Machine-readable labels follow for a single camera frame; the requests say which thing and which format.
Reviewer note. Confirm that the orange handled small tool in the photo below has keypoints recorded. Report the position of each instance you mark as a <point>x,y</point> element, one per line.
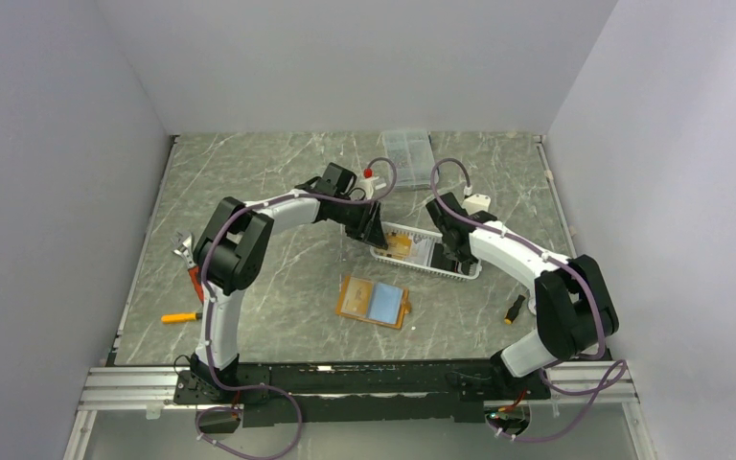
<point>176,318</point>

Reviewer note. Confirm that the red handled adjustable wrench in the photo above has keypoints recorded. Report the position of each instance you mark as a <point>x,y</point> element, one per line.
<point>182,246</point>

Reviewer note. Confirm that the aluminium frame rail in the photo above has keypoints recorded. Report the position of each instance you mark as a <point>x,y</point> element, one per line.
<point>152,388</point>

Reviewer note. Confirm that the orange leather card holder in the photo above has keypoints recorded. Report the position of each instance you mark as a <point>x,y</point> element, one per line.
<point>389,306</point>

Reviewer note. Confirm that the white plastic basket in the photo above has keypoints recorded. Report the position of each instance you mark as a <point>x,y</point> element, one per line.
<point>410,231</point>

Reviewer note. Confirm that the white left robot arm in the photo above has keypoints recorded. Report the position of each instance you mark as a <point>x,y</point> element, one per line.
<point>231,250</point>

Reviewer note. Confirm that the yellow tipped black screwdriver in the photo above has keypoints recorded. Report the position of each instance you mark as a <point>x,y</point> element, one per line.
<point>513,312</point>

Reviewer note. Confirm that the silver card stack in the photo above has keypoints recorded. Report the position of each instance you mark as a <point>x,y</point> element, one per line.
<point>422,250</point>

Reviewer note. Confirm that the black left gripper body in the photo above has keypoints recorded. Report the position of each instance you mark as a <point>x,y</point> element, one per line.
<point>354,216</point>

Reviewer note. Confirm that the clear plastic screw box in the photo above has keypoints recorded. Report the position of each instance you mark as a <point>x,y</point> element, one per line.
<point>411,152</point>

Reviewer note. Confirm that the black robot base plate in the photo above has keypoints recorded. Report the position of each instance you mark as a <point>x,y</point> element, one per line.
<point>461,390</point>

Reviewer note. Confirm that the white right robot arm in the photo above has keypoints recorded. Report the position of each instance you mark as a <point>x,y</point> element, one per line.
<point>572,302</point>

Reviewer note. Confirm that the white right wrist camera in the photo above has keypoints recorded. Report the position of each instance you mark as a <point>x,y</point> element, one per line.
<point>476,203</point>

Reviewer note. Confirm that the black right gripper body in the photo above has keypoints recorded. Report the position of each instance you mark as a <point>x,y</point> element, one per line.
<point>457,255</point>

